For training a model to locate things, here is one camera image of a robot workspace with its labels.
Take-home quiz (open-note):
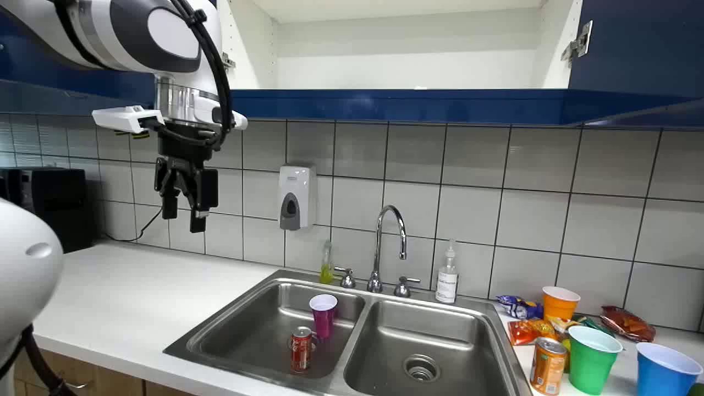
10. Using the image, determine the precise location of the metal cabinet hinge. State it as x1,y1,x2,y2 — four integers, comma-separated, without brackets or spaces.
561,19,597,67

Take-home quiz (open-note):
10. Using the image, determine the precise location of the stainless steel double sink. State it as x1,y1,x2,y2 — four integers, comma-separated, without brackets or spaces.
163,269,535,396

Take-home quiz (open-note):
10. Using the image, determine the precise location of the orange soda can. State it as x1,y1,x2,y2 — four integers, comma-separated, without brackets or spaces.
529,337,570,396

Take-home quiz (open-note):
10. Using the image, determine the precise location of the blue plastic cup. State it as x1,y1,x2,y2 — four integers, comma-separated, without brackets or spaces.
633,342,704,396

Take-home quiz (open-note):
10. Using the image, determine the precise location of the blue snack bag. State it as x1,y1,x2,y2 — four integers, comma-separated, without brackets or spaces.
496,292,546,323

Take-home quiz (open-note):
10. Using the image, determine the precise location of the blue cabinet door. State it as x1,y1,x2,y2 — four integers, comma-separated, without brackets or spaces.
567,0,704,101

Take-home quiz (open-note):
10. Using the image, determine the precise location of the chrome gooseneck faucet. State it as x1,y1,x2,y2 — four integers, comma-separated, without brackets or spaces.
366,202,411,295

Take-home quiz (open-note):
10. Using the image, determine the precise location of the red-brown snack bag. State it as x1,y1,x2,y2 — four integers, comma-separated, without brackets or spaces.
601,303,658,345

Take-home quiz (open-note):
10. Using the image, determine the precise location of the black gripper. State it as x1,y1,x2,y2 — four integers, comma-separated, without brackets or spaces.
153,122,225,236

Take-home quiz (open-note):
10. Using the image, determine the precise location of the black countertop appliance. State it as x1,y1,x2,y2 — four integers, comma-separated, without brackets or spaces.
0,164,100,255

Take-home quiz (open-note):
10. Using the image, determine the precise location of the orange snack bag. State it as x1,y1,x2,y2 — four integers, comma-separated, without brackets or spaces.
507,316,561,347

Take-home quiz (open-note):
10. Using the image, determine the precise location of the open blue wall cabinet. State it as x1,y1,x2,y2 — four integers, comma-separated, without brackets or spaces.
0,0,704,131

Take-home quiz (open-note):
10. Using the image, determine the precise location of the clear pump soap bottle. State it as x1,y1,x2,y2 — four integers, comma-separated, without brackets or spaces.
434,239,463,306

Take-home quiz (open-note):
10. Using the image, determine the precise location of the black power cord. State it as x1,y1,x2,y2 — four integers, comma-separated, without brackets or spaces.
102,207,165,244

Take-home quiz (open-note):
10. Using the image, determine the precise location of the orange plastic cup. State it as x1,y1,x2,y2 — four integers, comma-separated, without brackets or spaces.
542,283,584,325

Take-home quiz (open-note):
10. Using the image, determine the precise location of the white wall soap dispenser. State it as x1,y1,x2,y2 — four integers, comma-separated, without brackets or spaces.
277,164,319,233

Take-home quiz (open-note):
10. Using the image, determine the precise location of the green snack bag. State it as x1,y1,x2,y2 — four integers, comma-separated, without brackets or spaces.
570,312,617,338

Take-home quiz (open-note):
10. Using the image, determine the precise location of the metal drawer handle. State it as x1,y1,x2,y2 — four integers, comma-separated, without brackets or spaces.
48,372,92,393

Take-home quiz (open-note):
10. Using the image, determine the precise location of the purple plastic cup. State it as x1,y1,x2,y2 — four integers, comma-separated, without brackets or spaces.
308,292,341,343

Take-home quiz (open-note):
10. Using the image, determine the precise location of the wooden base cabinet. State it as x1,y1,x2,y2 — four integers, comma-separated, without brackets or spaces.
12,345,194,396

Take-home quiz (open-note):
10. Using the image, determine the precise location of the red Coca Cola can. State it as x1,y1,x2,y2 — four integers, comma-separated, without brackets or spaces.
289,323,319,375

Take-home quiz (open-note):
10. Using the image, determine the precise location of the green dish soap bottle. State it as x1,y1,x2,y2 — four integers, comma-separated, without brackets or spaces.
318,239,340,287

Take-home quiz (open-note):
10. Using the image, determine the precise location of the green plastic cup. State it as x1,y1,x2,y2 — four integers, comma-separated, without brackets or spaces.
566,323,625,396

